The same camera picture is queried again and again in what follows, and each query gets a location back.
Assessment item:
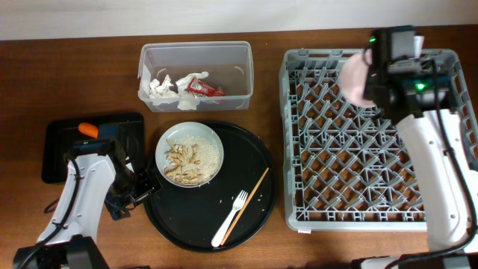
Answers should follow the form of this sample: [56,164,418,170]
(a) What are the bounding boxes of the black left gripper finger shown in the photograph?
[105,200,131,220]
[131,168,162,202]

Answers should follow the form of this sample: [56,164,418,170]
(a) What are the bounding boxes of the pink bowl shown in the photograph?
[338,50,376,108]

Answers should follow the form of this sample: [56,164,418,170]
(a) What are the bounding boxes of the orange carrot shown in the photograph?
[78,123,99,138]

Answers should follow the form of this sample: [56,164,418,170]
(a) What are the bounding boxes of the white napkin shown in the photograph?
[149,71,209,111]

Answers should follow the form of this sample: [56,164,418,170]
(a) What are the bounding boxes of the red snack wrapper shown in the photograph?
[187,77,225,97]

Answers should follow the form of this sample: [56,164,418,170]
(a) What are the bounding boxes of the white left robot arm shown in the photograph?
[13,123,161,268]

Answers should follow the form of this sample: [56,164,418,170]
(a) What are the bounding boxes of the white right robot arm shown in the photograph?
[341,25,477,268]

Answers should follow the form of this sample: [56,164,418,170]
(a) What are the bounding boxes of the grey dishwasher rack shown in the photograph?
[279,48,478,233]

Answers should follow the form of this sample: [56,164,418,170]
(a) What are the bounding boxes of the clear plastic waste bin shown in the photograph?
[137,41,254,112]

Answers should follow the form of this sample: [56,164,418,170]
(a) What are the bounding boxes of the grey plate with food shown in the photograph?
[155,122,224,188]

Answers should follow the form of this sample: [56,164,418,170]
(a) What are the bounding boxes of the round black serving tray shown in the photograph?
[145,121,277,253]

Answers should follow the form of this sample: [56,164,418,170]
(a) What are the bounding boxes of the black rectangular tray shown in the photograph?
[41,112,146,184]

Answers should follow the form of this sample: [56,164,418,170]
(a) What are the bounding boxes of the white plastic fork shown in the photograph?
[211,191,249,247]

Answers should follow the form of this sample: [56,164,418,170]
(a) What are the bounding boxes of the wooden chopstick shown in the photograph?
[220,167,270,246]

